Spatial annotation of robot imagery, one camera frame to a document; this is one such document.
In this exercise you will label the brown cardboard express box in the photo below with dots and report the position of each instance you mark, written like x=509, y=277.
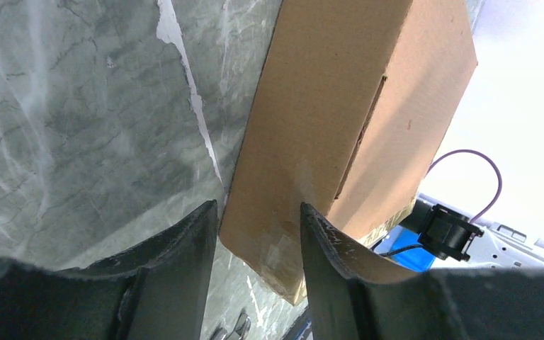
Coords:
x=353, y=102

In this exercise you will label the silver open-end wrench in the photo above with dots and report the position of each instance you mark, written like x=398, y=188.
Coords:
x=240, y=331

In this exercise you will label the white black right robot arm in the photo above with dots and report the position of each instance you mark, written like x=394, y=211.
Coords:
x=499, y=247

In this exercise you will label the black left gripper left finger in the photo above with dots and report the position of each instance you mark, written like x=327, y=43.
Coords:
x=156, y=289

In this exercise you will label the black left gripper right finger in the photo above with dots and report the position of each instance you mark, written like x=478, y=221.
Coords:
x=354, y=293

